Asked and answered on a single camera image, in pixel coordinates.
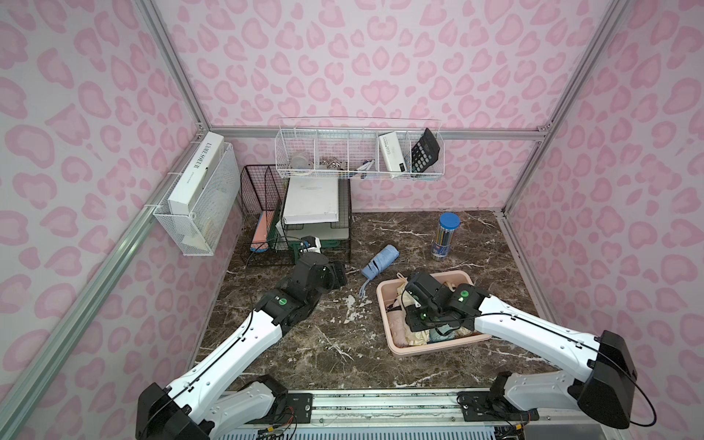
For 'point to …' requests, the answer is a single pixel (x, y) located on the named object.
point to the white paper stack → (312, 200)
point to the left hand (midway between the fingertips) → (336, 262)
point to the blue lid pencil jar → (448, 223)
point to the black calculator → (425, 152)
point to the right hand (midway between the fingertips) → (407, 320)
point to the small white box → (392, 152)
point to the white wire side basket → (201, 234)
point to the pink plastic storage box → (455, 277)
